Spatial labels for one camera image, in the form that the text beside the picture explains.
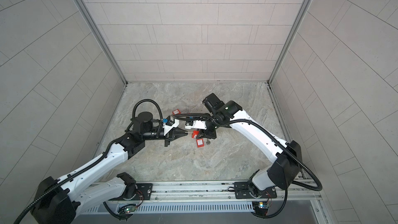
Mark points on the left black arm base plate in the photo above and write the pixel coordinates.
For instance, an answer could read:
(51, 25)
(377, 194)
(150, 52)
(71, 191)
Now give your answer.
(140, 191)

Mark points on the red padlock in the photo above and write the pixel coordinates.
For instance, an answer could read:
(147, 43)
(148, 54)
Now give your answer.
(200, 143)
(176, 112)
(194, 134)

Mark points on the left green circuit board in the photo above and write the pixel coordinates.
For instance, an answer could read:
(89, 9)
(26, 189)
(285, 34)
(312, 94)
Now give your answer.
(127, 209)

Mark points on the green circuit board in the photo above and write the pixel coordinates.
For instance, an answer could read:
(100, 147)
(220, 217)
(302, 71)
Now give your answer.
(260, 209)
(127, 209)

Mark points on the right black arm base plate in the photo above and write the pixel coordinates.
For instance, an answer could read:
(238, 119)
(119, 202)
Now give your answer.
(245, 189)

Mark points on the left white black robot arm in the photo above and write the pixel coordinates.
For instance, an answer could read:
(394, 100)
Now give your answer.
(61, 200)

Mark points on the right green circuit board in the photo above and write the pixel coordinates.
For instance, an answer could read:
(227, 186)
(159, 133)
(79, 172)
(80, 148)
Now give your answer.
(260, 209)

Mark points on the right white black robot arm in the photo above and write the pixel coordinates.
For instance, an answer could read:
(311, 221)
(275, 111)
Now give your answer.
(286, 158)

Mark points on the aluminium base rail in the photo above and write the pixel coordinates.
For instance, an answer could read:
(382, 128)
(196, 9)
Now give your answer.
(211, 191)

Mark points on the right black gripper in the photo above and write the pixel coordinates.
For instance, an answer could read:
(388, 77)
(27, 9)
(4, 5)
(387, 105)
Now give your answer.
(206, 134)

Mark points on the white slotted cable duct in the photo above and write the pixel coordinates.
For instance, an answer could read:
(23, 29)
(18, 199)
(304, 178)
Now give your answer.
(193, 207)

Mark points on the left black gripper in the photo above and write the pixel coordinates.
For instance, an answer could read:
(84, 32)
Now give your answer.
(173, 136)

